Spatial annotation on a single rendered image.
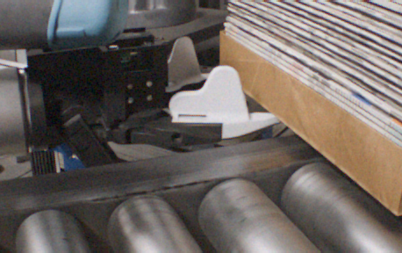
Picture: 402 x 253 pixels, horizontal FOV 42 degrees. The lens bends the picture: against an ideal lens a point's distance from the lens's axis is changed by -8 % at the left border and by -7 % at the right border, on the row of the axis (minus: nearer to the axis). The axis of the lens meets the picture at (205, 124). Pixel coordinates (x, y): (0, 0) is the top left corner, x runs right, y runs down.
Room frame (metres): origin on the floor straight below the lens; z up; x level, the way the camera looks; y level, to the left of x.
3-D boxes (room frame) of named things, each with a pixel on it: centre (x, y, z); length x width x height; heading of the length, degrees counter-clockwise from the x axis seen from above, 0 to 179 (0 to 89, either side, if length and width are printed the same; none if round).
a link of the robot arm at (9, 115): (0.41, 0.17, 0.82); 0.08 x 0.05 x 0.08; 21
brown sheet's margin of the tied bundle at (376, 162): (0.43, -0.14, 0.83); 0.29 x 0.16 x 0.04; 21
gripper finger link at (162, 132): (0.42, 0.03, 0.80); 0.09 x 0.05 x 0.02; 84
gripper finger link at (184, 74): (0.51, 0.02, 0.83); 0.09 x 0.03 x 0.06; 138
